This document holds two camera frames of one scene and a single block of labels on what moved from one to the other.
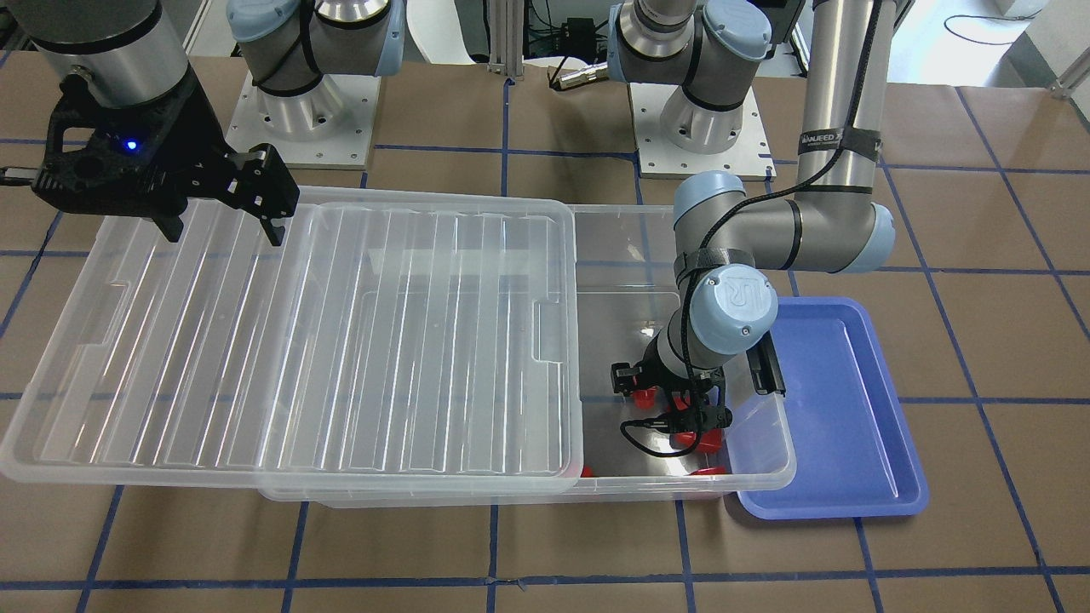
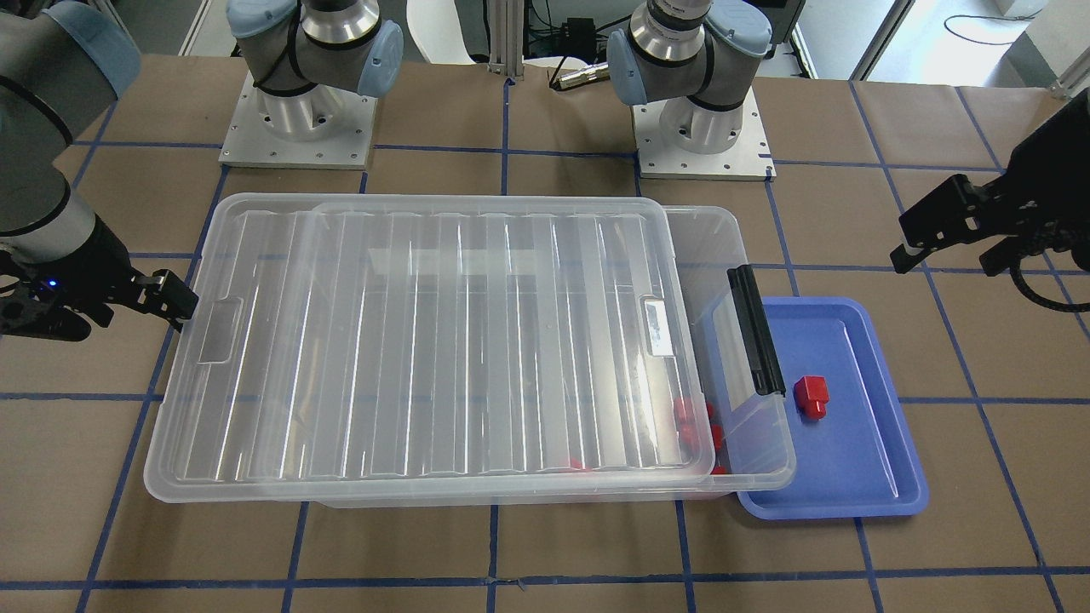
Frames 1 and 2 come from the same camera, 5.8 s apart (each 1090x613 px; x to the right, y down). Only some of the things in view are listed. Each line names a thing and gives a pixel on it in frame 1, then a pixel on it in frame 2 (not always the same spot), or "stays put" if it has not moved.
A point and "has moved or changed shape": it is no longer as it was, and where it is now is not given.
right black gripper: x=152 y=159 → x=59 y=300
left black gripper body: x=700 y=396 → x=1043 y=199
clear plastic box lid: x=392 y=345 has moved or changed shape
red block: x=645 y=398 → x=811 y=394
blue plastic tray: x=856 y=455 stays put
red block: x=711 y=440 stays put
